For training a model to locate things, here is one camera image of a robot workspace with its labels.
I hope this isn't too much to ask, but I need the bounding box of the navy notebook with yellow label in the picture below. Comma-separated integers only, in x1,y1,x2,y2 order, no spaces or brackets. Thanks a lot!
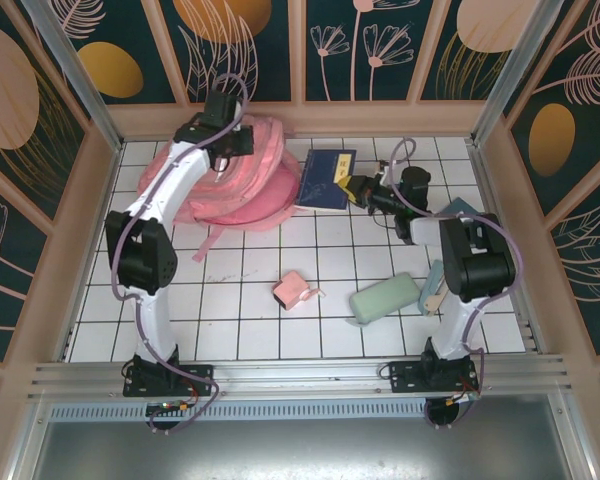
295,148,357,214

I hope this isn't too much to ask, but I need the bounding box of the thin teal card booklet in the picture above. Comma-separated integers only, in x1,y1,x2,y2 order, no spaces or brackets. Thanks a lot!
447,196,481,219

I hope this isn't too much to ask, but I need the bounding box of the pink backpack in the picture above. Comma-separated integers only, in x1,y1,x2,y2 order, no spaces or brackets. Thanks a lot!
137,113,301,264

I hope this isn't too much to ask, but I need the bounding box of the green pencil case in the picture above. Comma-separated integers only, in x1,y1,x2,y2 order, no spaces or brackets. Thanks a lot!
348,271,421,330

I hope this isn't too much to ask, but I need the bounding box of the pink pencil sharpener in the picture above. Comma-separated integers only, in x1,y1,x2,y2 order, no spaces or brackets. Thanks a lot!
272,269,327,311

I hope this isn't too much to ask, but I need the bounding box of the grey metal sheet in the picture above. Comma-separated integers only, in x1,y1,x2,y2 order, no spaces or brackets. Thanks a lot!
7,417,600,480

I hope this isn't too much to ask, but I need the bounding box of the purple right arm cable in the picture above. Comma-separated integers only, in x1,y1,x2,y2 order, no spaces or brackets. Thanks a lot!
389,138,526,431

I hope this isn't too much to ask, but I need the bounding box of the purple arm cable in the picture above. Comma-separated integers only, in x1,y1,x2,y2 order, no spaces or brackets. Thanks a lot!
110,74,252,436
389,138,526,431

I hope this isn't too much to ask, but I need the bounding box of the aluminium corner post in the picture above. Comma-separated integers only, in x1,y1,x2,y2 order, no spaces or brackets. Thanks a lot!
468,0,564,147
19,0,127,152

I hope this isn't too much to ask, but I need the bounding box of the aluminium mounting rail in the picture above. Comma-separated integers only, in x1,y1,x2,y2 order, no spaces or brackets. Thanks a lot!
27,353,581,401

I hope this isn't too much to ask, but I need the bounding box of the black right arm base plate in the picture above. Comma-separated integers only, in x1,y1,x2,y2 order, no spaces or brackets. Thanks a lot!
388,359,481,394

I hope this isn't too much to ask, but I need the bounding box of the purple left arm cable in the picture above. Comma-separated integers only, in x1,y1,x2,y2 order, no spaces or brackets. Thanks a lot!
110,74,252,436

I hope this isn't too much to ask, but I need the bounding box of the slotted metal cable tray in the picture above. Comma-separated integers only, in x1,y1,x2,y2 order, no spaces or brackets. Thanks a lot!
47,402,564,422

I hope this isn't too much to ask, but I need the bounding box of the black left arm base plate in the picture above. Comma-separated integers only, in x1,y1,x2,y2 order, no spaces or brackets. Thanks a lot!
123,363,215,399

